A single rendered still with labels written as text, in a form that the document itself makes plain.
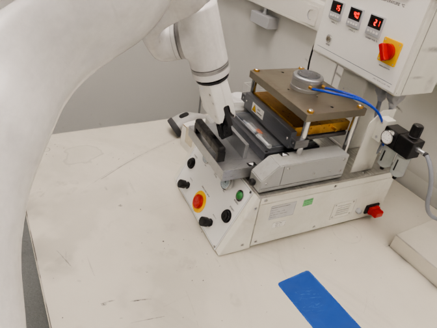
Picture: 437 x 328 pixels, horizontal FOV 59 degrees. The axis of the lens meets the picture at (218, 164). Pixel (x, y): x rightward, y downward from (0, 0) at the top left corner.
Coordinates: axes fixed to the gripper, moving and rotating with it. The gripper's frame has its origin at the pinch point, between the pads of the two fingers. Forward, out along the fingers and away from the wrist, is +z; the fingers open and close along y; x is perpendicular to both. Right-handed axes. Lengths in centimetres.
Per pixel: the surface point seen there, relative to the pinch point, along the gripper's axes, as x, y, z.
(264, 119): 11.3, -0.1, 2.4
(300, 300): -2.5, 34.7, 26.9
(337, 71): 64, -38, 26
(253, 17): 56, -92, 17
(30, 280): -86, -56, 77
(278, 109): 15.1, 0.8, 0.5
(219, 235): -11.8, 13.5, 19.4
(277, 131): 11.3, 6.0, 2.4
